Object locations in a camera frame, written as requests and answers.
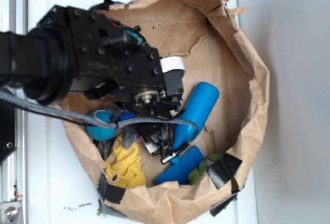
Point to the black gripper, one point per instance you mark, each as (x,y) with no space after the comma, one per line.
(154,107)

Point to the gray plush animal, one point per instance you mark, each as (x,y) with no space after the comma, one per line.
(130,130)

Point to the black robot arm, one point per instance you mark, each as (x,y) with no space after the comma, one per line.
(73,50)

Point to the blue plastic bottle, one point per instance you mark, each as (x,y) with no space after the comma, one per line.
(197,110)

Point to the blue sponge block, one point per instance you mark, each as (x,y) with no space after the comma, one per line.
(181,166)

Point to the teal ball with loop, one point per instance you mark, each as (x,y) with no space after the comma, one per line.
(100,133)

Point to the yellow cloth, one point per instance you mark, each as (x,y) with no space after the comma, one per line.
(123,166)

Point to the dark metal object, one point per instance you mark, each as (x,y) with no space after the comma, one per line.
(104,147)

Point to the green leafy toy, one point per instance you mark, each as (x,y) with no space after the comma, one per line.
(195,175)

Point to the brown paper bag bin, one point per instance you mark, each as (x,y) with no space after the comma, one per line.
(214,50)

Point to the white tray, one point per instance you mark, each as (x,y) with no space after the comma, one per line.
(41,169)

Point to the black mounting plate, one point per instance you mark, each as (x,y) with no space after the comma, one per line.
(7,131)

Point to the aluminium frame rail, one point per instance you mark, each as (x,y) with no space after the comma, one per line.
(13,170)

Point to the metal corner bracket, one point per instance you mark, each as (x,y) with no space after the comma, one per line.
(11,213)

